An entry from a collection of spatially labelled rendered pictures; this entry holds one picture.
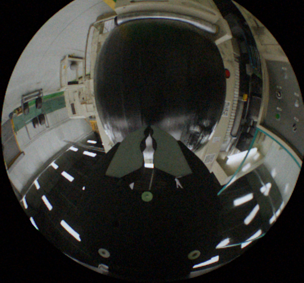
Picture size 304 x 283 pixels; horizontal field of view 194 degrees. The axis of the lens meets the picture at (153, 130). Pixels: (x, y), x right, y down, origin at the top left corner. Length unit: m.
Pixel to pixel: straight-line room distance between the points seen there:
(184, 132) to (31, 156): 11.35
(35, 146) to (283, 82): 11.76
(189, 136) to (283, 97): 0.51
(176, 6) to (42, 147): 11.50
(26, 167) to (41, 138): 3.53
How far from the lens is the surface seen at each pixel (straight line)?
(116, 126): 0.15
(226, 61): 0.49
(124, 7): 0.39
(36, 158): 11.47
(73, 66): 2.71
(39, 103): 5.33
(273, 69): 0.61
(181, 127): 0.15
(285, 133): 0.56
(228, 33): 0.39
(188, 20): 0.38
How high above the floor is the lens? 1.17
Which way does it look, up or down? 25 degrees up
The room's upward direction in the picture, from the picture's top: 179 degrees clockwise
